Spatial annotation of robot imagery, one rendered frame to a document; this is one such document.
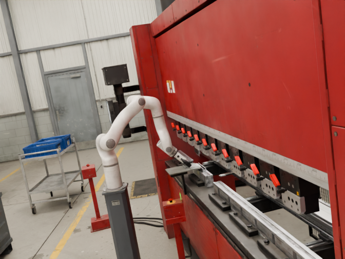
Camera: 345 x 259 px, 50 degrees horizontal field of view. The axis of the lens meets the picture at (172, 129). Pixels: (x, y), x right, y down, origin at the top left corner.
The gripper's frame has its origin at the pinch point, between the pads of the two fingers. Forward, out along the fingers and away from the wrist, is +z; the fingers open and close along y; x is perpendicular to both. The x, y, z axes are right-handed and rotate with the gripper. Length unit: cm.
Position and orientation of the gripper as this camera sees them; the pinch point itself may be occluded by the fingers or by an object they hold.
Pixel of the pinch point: (188, 164)
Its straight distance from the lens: 309.9
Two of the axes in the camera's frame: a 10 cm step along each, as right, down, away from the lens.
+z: 7.5, 6.1, 2.6
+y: -2.2, -1.3, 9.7
